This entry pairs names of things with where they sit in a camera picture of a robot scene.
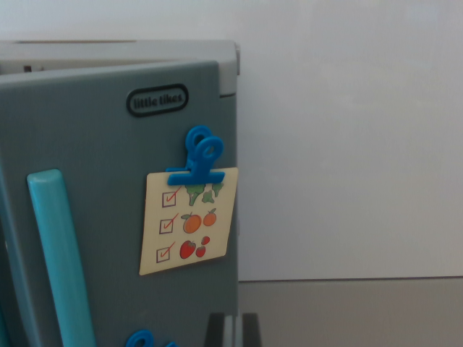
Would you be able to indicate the cream grocery checklist card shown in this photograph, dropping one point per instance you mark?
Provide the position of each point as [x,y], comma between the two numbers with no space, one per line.
[217,238]

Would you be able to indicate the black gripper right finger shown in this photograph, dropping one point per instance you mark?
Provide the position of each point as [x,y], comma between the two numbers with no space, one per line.
[251,330]

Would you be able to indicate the blue plastic clip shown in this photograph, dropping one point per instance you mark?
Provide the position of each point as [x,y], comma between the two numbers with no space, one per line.
[198,159]
[139,339]

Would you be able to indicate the grey toy refrigerator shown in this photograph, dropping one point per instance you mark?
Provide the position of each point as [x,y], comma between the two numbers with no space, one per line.
[108,144]

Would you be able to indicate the light gray toy fridge body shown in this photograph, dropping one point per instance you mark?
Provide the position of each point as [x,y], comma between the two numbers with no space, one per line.
[144,52]

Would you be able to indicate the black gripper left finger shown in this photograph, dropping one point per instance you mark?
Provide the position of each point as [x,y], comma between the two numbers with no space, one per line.
[216,330]

